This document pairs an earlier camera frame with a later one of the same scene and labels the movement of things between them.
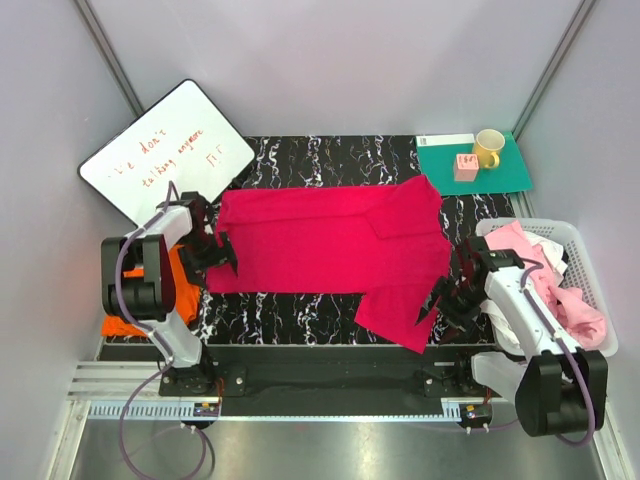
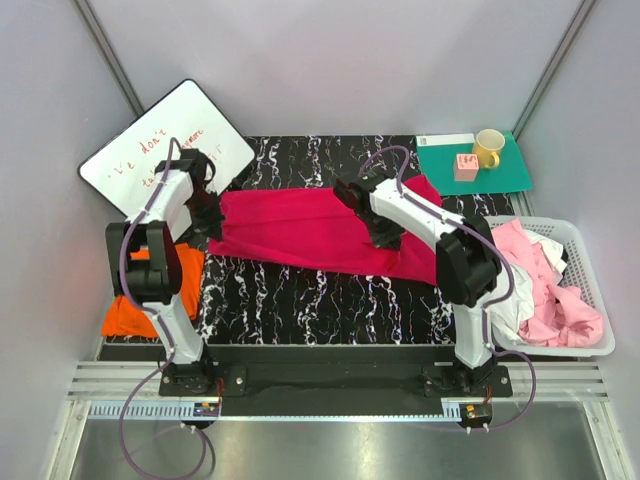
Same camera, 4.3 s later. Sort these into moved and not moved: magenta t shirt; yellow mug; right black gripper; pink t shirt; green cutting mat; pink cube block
Moved: right black gripper; magenta t shirt
Not moved: pink cube block; green cutting mat; yellow mug; pink t shirt
